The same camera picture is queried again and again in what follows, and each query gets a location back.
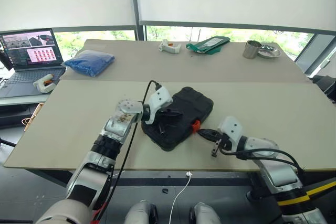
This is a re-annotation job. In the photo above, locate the green foil bag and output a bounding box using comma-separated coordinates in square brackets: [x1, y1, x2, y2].
[186, 36, 231, 55]

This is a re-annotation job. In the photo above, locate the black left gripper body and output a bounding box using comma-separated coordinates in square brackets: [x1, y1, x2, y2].
[156, 108, 174, 125]

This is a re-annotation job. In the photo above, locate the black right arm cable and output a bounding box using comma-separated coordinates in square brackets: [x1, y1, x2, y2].
[220, 147, 305, 175]

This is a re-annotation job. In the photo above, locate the grey rounded robot leg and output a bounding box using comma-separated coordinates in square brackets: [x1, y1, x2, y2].
[188, 202, 223, 224]
[123, 200, 159, 224]

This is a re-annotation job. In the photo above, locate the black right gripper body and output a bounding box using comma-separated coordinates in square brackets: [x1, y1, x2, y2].
[211, 132, 232, 158]

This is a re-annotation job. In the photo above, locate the shallow metal dish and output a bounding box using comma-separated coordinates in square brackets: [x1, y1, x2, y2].
[257, 45, 281, 59]

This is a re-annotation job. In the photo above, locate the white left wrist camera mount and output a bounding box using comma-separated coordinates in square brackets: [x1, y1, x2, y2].
[144, 86, 173, 125]

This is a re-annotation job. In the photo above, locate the metal cup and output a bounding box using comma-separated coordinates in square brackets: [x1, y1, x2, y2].
[243, 40, 263, 59]

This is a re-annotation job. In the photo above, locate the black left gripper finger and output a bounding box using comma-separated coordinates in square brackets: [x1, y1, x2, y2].
[157, 120, 171, 135]
[164, 109, 184, 120]

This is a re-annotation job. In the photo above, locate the black table frame beam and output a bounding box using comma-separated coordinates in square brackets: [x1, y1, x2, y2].
[115, 178, 253, 187]

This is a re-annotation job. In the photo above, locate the white hanging cable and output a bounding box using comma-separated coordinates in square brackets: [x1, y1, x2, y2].
[169, 171, 194, 224]

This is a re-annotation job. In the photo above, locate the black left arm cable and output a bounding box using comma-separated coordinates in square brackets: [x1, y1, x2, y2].
[91, 80, 162, 224]

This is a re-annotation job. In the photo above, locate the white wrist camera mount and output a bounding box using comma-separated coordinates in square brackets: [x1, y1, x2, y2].
[144, 86, 173, 125]
[217, 115, 244, 141]

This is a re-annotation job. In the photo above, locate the dark open laptop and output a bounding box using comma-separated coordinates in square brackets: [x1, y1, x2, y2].
[0, 28, 67, 98]

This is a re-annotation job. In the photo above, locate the black plastic tool case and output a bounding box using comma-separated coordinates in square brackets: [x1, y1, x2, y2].
[141, 86, 214, 152]

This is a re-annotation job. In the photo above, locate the black chair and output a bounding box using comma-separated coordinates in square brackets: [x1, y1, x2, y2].
[312, 74, 336, 101]

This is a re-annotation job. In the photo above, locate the grey window mullion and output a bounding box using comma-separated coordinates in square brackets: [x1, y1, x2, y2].
[130, 0, 147, 41]

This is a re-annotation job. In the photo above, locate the blue plastic bag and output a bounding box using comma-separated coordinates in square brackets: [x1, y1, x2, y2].
[64, 50, 116, 77]

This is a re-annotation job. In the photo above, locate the white glue gun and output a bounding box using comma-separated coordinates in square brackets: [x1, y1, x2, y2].
[33, 73, 56, 93]
[158, 39, 181, 54]

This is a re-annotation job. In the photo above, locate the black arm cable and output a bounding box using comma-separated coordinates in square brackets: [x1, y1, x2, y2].
[220, 147, 305, 175]
[91, 80, 162, 224]

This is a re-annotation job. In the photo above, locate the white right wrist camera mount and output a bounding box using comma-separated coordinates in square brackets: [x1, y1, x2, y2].
[217, 115, 244, 141]

